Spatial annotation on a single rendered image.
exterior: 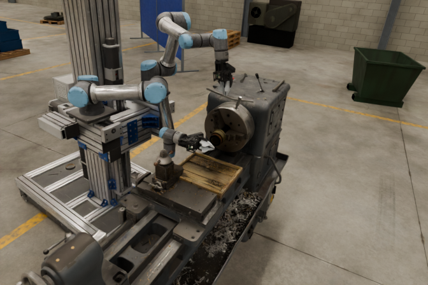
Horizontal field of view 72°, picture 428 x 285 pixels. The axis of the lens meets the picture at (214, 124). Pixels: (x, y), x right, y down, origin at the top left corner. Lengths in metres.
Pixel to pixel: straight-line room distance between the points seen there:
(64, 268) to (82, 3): 1.48
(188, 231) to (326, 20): 10.65
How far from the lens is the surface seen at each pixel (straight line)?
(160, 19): 1.90
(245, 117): 1.86
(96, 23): 2.09
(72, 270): 1.11
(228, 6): 12.57
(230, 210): 2.06
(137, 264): 1.43
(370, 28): 11.56
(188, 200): 1.51
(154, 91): 1.66
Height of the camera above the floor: 1.96
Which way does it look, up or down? 26 degrees down
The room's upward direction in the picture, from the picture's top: 4 degrees clockwise
